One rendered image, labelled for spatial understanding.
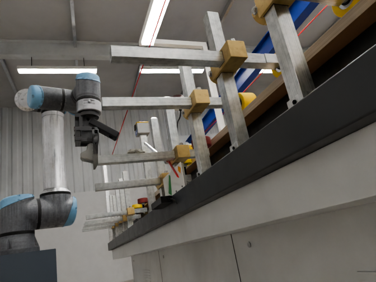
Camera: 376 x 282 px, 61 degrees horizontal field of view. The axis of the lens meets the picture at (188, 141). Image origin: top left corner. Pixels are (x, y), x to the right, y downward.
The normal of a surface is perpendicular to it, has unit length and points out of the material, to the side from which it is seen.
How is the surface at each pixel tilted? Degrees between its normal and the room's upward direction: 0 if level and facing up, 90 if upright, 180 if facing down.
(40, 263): 90
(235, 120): 90
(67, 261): 90
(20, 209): 90
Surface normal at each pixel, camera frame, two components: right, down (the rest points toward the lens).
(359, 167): -0.93, 0.05
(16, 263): 0.71, -0.34
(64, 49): 0.27, -0.35
